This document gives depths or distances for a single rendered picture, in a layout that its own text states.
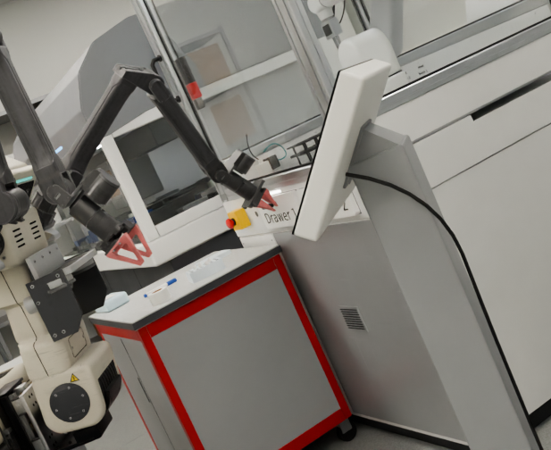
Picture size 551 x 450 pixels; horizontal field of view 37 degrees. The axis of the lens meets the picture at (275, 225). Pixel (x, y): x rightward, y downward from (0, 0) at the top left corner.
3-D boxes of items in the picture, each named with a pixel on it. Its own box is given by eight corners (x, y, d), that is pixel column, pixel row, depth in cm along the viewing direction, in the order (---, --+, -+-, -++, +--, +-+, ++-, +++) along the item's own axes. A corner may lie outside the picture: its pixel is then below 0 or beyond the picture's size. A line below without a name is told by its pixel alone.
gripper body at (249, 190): (267, 181, 267) (248, 170, 264) (254, 209, 265) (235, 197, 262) (258, 183, 273) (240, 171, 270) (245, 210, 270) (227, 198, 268)
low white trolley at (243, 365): (230, 529, 271) (131, 322, 262) (171, 487, 327) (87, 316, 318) (366, 436, 295) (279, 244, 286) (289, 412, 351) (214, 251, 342)
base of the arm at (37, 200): (28, 211, 242) (12, 217, 230) (39, 187, 240) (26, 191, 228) (54, 226, 242) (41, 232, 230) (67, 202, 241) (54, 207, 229)
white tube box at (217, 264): (194, 283, 283) (188, 273, 282) (189, 281, 291) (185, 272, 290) (226, 268, 286) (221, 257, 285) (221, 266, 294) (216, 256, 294)
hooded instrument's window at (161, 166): (146, 243, 340) (98, 142, 334) (62, 257, 501) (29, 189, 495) (359, 137, 387) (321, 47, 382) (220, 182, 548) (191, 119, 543)
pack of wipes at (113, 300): (130, 301, 308) (126, 290, 308) (109, 312, 304) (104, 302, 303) (117, 302, 321) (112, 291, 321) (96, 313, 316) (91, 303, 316)
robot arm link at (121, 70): (118, 49, 232) (131, 59, 225) (155, 72, 241) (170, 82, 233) (37, 184, 237) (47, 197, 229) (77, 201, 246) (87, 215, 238)
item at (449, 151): (380, 216, 228) (360, 168, 226) (237, 237, 320) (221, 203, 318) (604, 93, 267) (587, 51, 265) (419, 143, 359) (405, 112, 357)
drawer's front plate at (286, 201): (305, 223, 263) (291, 192, 262) (267, 229, 289) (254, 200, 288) (309, 220, 264) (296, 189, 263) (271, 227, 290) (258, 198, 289)
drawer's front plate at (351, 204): (356, 215, 235) (340, 179, 233) (309, 222, 261) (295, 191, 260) (361, 212, 235) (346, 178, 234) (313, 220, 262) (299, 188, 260)
